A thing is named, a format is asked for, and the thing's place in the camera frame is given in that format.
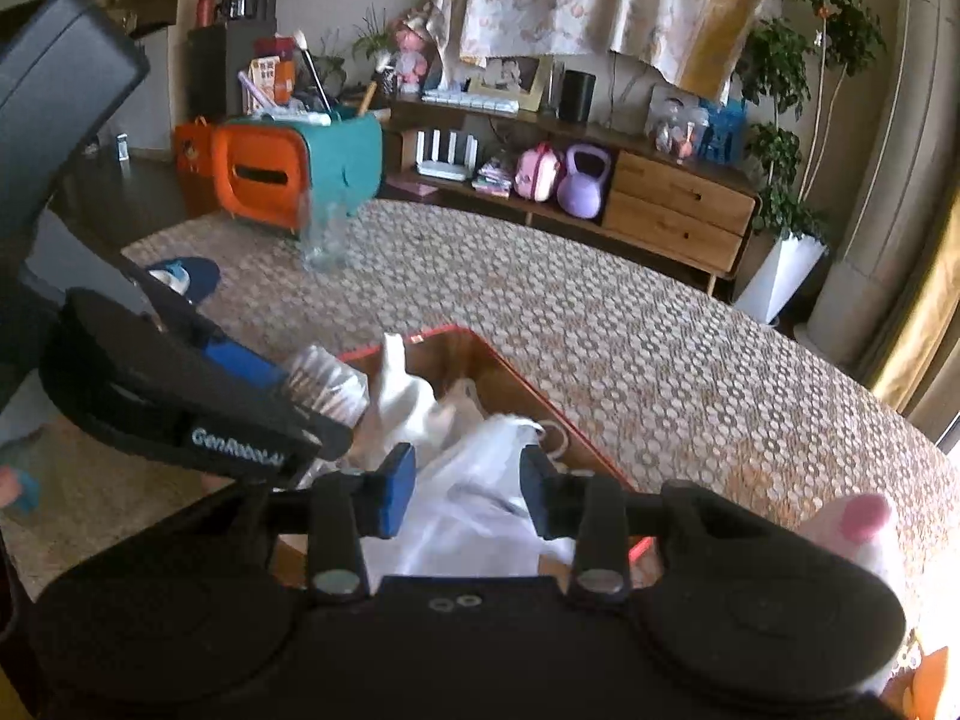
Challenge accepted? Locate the yellow curtain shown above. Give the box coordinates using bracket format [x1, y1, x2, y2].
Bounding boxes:
[867, 188, 958, 415]

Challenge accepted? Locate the wooden drawer sideboard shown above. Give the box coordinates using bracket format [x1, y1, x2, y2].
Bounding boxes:
[386, 98, 758, 291]

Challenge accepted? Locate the beige standing air conditioner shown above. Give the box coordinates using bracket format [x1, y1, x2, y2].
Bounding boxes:
[799, 0, 958, 369]

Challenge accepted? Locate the black cylinder speaker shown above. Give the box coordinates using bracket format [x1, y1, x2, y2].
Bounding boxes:
[556, 70, 596, 124]

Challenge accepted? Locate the clear jar with figurines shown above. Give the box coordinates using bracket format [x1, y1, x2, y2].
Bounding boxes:
[647, 98, 709, 163]

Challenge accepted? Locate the blue toy on sideboard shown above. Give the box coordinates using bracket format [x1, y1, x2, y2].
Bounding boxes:
[698, 99, 747, 166]

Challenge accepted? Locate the clear bag of cotton swabs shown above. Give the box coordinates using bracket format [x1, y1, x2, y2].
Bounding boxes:
[281, 344, 370, 427]

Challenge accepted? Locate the makeup brush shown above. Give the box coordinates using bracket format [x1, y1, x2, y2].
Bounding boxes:
[293, 29, 334, 115]

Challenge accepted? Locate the white picture frame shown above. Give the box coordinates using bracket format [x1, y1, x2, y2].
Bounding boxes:
[467, 57, 553, 112]

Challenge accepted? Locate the pink doll figurine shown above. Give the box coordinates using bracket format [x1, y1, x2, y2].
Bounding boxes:
[392, 10, 433, 94]

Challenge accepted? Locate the white geometric planter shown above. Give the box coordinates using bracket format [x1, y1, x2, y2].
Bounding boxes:
[732, 232, 827, 325]

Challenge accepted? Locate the white wifi router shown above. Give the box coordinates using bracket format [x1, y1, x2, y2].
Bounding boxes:
[413, 128, 480, 182]

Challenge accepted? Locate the purple kettlebell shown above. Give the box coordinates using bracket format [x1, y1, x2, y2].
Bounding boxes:
[556, 143, 612, 220]

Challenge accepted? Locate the clear drinking glass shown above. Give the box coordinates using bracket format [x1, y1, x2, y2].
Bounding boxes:
[299, 188, 352, 273]

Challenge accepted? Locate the potted green tree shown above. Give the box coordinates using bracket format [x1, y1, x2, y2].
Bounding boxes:
[736, 0, 885, 244]

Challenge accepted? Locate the orange teal tissue organizer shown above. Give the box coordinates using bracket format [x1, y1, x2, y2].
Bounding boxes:
[210, 114, 384, 232]

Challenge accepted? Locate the floral cloth on wall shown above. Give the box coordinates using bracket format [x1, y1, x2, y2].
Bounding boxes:
[427, 0, 761, 99]

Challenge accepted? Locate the white keyboard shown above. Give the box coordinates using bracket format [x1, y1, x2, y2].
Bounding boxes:
[421, 89, 521, 115]

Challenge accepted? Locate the lace patterned tablecloth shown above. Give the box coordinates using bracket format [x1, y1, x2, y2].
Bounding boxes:
[0, 198, 960, 720]

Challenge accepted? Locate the yellow orange carton box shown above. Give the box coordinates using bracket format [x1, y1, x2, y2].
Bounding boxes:
[172, 117, 220, 218]

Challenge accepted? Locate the white cloth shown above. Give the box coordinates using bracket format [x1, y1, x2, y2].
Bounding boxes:
[352, 333, 485, 470]

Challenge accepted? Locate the white pink plush toy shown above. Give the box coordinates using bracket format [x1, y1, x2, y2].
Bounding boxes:
[794, 491, 918, 699]

